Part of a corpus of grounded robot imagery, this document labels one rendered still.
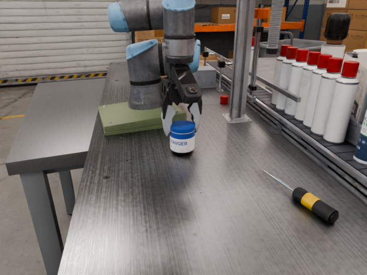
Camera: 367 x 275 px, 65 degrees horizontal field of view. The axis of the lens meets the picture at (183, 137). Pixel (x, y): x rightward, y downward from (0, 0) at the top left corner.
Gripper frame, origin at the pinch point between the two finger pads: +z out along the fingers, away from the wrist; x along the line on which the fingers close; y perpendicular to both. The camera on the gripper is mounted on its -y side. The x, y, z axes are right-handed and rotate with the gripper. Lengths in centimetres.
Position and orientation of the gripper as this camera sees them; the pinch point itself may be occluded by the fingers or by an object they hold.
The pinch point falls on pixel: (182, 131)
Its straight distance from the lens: 80.0
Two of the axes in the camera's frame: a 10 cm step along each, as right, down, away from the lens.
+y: -3.3, -3.9, 8.6
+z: 0.0, 9.1, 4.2
